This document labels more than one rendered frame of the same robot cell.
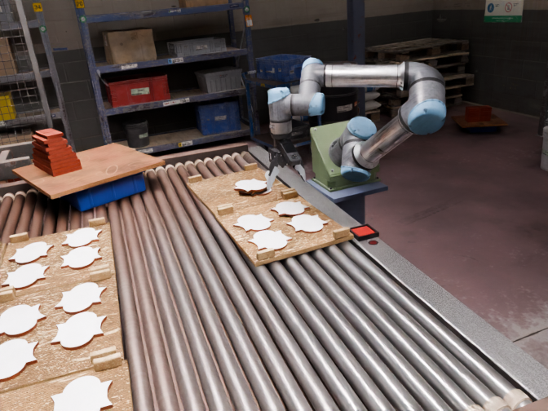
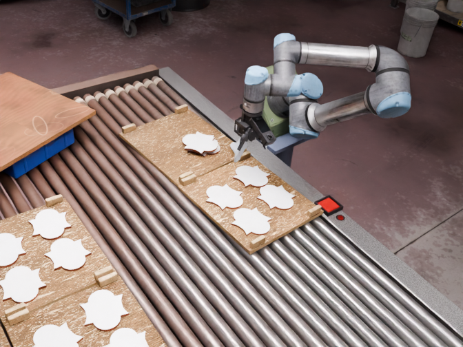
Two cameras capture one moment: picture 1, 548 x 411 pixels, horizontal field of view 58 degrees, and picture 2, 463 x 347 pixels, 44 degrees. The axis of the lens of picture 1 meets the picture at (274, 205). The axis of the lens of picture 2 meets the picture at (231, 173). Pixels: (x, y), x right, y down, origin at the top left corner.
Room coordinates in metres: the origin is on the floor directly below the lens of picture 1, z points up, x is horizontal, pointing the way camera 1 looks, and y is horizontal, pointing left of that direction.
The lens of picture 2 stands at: (0.11, 0.62, 2.29)
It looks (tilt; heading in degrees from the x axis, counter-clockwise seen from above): 38 degrees down; 339
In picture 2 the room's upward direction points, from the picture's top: 5 degrees clockwise
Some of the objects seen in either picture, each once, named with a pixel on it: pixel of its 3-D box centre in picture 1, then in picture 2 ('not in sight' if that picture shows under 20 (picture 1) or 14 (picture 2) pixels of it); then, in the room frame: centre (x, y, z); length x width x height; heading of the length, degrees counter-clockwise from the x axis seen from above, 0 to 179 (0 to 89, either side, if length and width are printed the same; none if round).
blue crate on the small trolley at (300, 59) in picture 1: (283, 67); not in sight; (5.28, -0.22, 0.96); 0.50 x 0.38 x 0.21; 36
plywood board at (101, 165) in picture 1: (87, 166); (2, 117); (2.14, 0.81, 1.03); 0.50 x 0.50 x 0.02; 40
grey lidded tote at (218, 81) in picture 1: (218, 79); not in sight; (6.17, 0.53, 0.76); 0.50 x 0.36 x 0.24; 117
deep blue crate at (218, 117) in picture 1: (217, 115); not in sight; (6.19, 0.62, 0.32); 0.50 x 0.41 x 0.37; 107
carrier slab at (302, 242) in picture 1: (280, 226); (249, 200); (1.58, -0.01, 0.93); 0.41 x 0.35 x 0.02; 22
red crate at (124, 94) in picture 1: (137, 89); not in sight; (5.85, 1.46, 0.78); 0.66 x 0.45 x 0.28; 111
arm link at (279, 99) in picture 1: (280, 104); (256, 84); (1.72, -0.05, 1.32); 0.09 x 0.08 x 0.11; 74
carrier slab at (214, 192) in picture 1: (239, 190); (183, 144); (1.96, 0.14, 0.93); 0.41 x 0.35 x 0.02; 23
